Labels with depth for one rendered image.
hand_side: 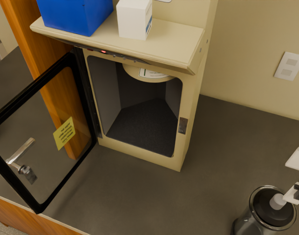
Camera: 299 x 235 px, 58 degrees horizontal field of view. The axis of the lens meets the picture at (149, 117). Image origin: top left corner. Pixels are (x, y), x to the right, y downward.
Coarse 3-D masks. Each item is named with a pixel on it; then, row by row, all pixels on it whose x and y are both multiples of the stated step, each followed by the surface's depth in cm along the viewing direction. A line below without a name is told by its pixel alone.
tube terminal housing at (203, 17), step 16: (112, 0) 55; (176, 0) 50; (192, 0) 48; (208, 0) 47; (160, 16) 53; (176, 16) 52; (192, 16) 51; (208, 16) 50; (208, 32) 57; (128, 64) 66; (144, 64) 64; (192, 80) 62; (192, 96) 66; (192, 112) 76; (112, 144) 99; (128, 144) 95; (176, 144) 84; (160, 160) 95; (176, 160) 91
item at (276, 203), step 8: (264, 192) 65; (272, 192) 65; (280, 192) 65; (256, 200) 65; (264, 200) 64; (272, 200) 62; (280, 200) 61; (256, 208) 64; (264, 208) 63; (272, 208) 63; (280, 208) 62; (288, 208) 63; (264, 216) 62; (272, 216) 62; (280, 216) 62; (288, 216) 62; (272, 224) 62; (280, 224) 62
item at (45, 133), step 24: (72, 72) 70; (48, 96) 65; (72, 96) 74; (24, 120) 61; (48, 120) 68; (72, 120) 78; (0, 144) 57; (24, 144) 64; (48, 144) 72; (72, 144) 83; (48, 168) 76; (48, 192) 81
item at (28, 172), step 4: (24, 168) 67; (28, 168) 66; (20, 172) 66; (24, 172) 65; (28, 172) 66; (32, 172) 68; (28, 176) 66; (32, 176) 68; (28, 180) 68; (32, 180) 69
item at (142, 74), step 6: (126, 66) 72; (132, 66) 70; (132, 72) 71; (138, 72) 70; (144, 72) 69; (150, 72) 69; (156, 72) 69; (138, 78) 70; (144, 78) 70; (150, 78) 69; (156, 78) 69; (162, 78) 70; (168, 78) 70
